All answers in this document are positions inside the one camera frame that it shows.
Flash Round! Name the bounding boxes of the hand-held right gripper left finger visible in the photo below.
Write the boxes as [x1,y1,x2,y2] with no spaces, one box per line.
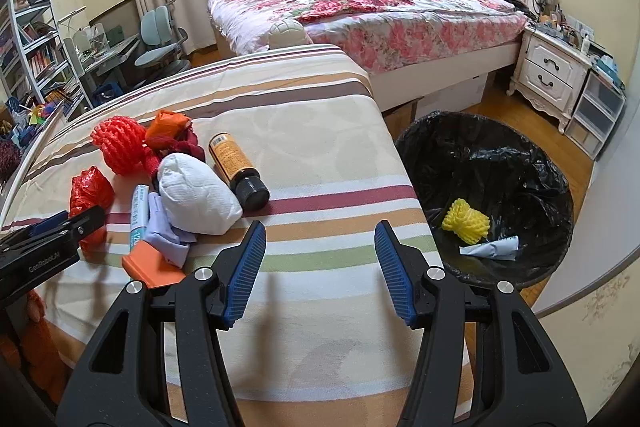
[57,221,267,427]

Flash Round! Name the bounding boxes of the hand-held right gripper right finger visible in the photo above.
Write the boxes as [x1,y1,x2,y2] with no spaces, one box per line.
[374,220,587,427]

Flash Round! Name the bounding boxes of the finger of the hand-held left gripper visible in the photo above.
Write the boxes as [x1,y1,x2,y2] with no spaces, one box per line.
[57,205,107,254]
[0,212,69,242]

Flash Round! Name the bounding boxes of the red plastic bag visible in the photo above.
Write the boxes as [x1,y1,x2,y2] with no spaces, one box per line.
[69,166,116,258]

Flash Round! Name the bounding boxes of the lavender cloth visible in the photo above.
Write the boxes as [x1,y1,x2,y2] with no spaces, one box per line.
[144,194,198,267]

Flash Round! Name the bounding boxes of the orange plastic bag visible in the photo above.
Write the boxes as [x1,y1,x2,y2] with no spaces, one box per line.
[145,110,193,142]

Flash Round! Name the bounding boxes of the trash bin with black liner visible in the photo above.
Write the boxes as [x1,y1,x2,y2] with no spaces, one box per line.
[394,110,575,285]

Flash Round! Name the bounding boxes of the white blue tube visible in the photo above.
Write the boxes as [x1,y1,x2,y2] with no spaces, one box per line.
[129,184,153,254]

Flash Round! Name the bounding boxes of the maroon knitted cloth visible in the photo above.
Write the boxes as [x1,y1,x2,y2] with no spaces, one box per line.
[0,139,23,188]

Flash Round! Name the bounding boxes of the orange box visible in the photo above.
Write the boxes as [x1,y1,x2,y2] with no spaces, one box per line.
[121,241,187,290]

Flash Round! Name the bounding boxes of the orange plush toy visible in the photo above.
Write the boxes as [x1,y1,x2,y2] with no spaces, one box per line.
[0,292,66,398]

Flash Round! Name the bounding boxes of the red foam fruit net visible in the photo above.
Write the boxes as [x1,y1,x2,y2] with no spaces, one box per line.
[91,117,151,176]

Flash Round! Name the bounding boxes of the yellow foam fruit net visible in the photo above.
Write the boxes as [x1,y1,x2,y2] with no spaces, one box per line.
[442,199,492,244]

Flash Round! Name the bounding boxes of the white paper towel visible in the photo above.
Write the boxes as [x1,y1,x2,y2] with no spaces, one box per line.
[157,153,243,235]

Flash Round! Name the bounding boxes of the white crumpled paper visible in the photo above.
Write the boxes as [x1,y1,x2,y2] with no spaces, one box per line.
[459,236,521,261]

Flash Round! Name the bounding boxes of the pile of colourful paper toys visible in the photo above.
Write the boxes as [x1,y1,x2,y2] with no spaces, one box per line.
[20,102,56,132]

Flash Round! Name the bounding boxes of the amber bottle with black cap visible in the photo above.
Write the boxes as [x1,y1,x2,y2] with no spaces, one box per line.
[208,133,271,210]

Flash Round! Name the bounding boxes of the blue plastic basket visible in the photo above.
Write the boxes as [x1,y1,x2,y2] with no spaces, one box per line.
[2,97,31,128]

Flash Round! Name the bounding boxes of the dark red cloth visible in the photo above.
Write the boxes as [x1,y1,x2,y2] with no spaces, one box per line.
[142,129,207,178]

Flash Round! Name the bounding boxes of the striped blanket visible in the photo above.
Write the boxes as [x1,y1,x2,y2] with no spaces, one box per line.
[0,44,473,427]

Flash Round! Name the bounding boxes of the grey study desk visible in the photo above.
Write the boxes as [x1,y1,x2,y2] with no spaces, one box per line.
[65,32,141,102]

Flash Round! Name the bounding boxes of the white cardboard box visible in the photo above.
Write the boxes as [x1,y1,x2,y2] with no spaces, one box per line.
[415,74,488,120]

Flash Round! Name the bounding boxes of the white bookshelf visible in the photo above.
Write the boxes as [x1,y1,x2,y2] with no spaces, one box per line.
[0,0,93,118]

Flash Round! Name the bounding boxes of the white desk lamp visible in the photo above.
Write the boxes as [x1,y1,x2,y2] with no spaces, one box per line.
[57,4,91,38]

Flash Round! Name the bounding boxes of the blue-grey desk chair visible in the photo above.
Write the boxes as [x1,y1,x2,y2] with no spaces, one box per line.
[134,6,192,82]

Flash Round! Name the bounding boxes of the white carved bedpost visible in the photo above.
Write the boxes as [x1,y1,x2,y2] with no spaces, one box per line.
[270,19,313,52]

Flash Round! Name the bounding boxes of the white nightstand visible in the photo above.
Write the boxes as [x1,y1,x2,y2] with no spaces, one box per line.
[507,27,596,132]

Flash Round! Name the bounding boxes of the plastic drawer unit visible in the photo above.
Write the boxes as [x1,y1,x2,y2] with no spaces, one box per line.
[565,69,626,160]

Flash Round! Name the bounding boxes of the floral quilt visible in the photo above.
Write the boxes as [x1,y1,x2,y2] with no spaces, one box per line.
[207,0,528,75]

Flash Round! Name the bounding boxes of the clutter of small bottles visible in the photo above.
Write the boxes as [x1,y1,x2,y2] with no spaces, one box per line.
[530,0,596,52]

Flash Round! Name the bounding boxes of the white curved bed rail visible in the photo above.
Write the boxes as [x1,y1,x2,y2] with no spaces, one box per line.
[0,107,66,208]

